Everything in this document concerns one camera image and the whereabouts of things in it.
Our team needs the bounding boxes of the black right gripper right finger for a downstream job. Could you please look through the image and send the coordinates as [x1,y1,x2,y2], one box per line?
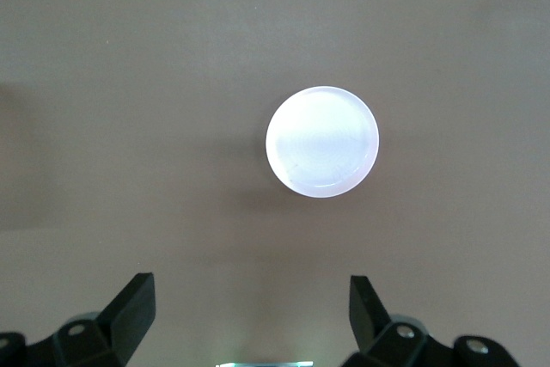
[343,274,523,367]

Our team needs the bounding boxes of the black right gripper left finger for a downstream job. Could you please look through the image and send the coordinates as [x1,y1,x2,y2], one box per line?
[0,272,156,367]

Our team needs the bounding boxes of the pink round plate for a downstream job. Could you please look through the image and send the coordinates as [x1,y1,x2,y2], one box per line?
[265,85,381,200]

